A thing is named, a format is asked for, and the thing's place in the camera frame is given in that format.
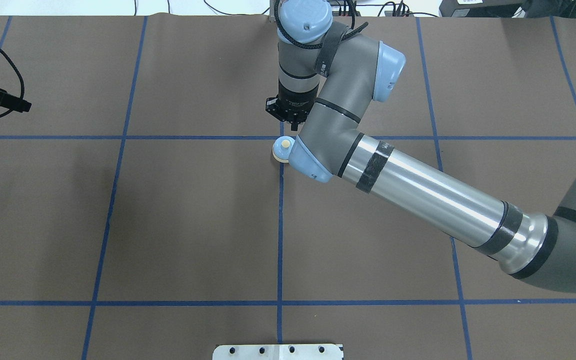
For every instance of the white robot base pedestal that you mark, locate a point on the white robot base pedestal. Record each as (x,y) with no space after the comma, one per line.
(304,351)

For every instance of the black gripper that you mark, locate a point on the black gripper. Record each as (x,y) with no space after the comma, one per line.
(296,100)

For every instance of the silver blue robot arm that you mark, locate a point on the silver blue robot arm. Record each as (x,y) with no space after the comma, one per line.
(328,74)

